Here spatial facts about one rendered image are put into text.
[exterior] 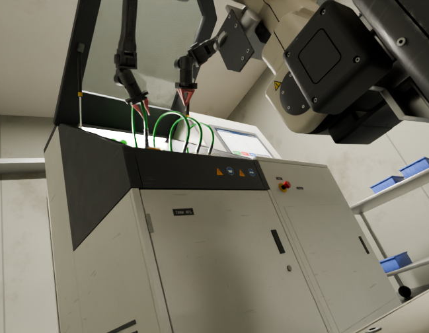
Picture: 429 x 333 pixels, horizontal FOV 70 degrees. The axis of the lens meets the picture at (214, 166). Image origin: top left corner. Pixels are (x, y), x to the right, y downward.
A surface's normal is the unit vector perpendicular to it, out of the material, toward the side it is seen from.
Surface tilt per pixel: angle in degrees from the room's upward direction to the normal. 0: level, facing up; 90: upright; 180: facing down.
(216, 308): 90
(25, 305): 90
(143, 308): 90
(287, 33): 90
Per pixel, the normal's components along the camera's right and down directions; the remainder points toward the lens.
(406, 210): -0.83, 0.03
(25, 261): 0.47, -0.51
